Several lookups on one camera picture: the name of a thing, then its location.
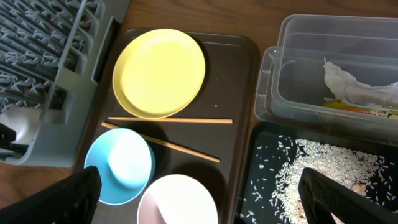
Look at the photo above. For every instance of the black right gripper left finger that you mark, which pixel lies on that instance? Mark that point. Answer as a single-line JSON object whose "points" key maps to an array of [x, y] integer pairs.
{"points": [[71, 200]]}

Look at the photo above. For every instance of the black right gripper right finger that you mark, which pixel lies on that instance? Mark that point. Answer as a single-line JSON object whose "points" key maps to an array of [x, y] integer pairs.
{"points": [[323, 198]]}

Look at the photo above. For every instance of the light blue bowl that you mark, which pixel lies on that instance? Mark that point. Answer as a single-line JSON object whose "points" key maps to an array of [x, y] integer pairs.
{"points": [[125, 162]]}

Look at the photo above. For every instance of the small pale green cup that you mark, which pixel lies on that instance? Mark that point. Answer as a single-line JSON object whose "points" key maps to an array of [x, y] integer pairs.
{"points": [[26, 121]]}

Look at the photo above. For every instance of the pink white bowl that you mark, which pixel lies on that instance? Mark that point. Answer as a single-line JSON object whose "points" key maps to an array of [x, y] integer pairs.
{"points": [[175, 199]]}

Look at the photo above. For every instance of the black waste tray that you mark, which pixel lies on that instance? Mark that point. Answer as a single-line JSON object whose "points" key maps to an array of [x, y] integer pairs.
{"points": [[264, 174]]}

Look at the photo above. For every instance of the clear plastic waste bin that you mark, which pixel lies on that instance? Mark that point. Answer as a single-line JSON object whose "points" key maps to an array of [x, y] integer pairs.
{"points": [[291, 88]]}

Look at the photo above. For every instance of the grey plastic dishwasher rack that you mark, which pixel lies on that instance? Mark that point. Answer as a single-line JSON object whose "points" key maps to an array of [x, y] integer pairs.
{"points": [[52, 53]]}

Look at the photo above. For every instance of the spilled rice pile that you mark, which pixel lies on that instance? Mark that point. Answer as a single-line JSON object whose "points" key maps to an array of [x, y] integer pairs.
{"points": [[323, 168]]}

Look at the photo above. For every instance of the lower wooden chopstick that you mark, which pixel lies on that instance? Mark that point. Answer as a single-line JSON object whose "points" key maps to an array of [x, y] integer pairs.
{"points": [[180, 148]]}

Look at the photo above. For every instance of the wooden chopstick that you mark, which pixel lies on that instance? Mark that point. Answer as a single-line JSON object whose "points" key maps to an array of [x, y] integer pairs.
{"points": [[180, 148], [175, 120]]}

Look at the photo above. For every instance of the crumpled white tissue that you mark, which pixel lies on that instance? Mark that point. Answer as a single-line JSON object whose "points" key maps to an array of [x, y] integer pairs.
{"points": [[346, 88]]}

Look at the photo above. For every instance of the dark brown serving tray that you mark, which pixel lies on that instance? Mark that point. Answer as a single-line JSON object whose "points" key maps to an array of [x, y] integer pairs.
{"points": [[231, 69]]}

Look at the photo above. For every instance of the upper wooden chopstick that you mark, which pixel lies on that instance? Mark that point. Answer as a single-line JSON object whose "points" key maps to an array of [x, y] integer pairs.
{"points": [[175, 120]]}

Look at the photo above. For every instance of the yellow round plate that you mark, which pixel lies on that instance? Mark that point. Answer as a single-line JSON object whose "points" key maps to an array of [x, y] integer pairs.
{"points": [[159, 73]]}

